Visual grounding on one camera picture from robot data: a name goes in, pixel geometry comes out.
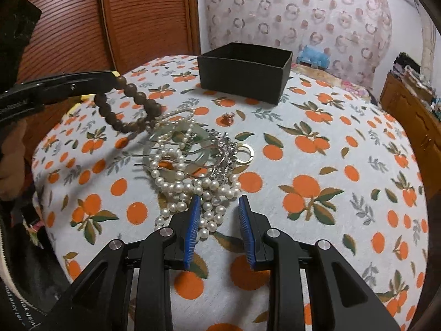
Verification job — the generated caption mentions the orange print tablecloth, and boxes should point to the orange print tablecloth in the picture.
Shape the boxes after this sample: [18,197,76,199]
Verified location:
[31,55,429,331]

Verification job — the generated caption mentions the silver chain jewellery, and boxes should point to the silver chain jewellery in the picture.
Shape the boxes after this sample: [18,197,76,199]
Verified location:
[193,129,242,183]

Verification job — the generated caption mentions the person's left hand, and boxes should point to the person's left hand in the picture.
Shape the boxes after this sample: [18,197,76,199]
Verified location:
[0,124,36,201]

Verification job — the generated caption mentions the wooden cabinet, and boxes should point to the wooden cabinet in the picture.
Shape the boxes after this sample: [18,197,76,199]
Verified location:
[379,72,441,197]

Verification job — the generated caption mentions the beige patterned side curtain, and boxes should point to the beige patterned side curtain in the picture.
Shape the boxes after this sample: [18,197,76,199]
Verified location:
[421,10,440,76]

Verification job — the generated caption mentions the stack of folded clothes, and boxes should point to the stack of folded clothes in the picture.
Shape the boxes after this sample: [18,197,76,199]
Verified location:
[393,52,441,121]

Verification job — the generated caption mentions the pale green jade bangle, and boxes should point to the pale green jade bangle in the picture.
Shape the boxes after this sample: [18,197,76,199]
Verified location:
[146,119,216,178]

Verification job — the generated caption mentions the brown louvered wardrobe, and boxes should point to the brown louvered wardrobe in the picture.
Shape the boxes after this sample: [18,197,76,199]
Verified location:
[14,0,202,138]

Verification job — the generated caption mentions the floral blanket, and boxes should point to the floral blanket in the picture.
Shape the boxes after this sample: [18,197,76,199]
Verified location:
[293,62,380,104]

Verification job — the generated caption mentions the black cardboard box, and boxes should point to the black cardboard box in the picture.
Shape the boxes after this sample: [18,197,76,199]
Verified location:
[197,42,293,106]

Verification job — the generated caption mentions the silver hoop ring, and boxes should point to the silver hoop ring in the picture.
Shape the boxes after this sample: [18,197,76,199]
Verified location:
[238,143,256,164]

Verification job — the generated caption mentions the circle pattern sheer curtain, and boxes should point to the circle pattern sheer curtain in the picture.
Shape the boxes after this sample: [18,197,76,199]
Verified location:
[203,0,393,87]

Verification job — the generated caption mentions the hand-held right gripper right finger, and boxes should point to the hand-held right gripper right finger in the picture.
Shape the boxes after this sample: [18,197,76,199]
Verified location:
[238,195,402,331]

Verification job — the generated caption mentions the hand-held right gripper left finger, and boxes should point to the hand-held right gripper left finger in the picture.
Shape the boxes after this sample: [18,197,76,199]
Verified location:
[52,195,202,331]

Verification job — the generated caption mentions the black bag white trim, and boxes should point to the black bag white trim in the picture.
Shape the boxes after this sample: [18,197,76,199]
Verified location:
[0,193,69,331]

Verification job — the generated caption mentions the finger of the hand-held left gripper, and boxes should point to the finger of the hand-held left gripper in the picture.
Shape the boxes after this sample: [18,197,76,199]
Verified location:
[38,71,120,106]

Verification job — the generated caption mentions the white pearl necklace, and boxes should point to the white pearl necklace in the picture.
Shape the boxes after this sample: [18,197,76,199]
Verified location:
[141,108,242,238]

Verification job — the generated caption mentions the blue plastic bag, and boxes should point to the blue plastic bag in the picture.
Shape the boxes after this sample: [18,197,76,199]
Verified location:
[297,44,331,70]

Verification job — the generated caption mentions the brown wooden bead bracelet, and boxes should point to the brown wooden bead bracelet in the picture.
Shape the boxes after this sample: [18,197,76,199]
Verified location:
[95,76,162,135]

